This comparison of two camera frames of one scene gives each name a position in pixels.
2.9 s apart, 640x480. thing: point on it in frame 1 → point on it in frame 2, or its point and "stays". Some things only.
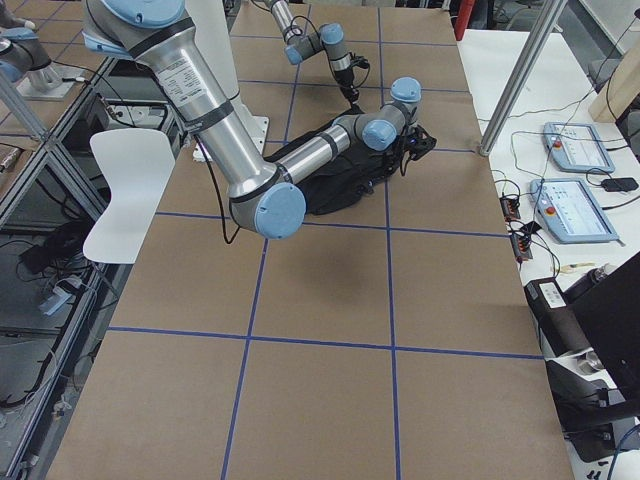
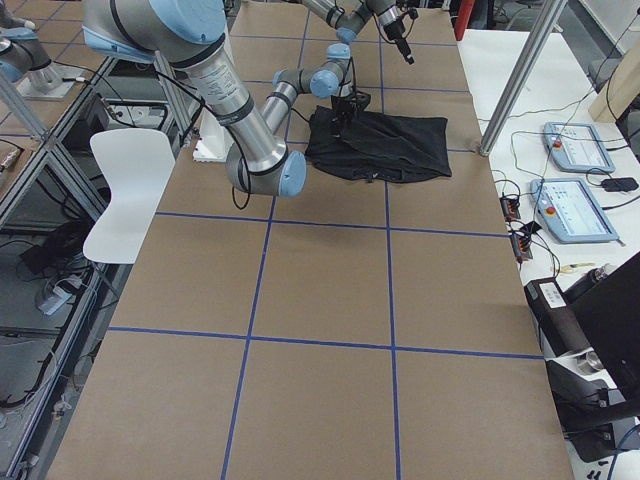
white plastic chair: (136, 164) stays
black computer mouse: (620, 184) stays
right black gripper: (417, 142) → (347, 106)
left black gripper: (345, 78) → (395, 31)
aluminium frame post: (550, 12) stays
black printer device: (589, 335) stays
